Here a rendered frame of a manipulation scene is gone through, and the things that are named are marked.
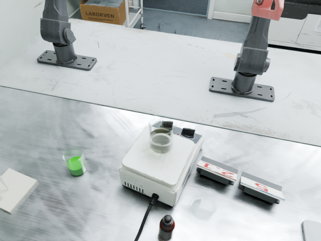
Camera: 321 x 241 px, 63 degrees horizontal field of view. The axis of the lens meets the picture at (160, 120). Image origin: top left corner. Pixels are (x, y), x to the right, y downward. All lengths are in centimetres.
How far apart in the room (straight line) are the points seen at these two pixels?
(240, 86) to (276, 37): 221
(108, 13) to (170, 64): 184
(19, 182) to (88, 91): 34
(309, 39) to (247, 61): 234
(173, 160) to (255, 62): 37
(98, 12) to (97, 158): 222
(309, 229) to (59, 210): 51
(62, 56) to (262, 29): 62
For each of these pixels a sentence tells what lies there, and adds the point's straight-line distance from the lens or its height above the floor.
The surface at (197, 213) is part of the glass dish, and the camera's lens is 58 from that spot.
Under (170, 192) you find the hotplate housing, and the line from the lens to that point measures 52.
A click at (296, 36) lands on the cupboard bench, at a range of 304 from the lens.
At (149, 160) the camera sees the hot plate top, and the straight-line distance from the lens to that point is 53.
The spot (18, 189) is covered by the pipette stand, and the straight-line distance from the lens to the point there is 65.
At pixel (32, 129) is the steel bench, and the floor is 90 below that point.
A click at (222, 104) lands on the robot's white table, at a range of 80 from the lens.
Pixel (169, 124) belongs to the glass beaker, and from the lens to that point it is 53.
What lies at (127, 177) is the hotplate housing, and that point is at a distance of 55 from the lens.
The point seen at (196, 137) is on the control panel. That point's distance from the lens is 63.
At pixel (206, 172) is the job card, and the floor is 92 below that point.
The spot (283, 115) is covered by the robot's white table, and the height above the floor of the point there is 90.
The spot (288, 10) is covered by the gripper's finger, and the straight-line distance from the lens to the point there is 41.
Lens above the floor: 142
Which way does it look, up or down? 46 degrees down
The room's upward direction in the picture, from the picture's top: 2 degrees clockwise
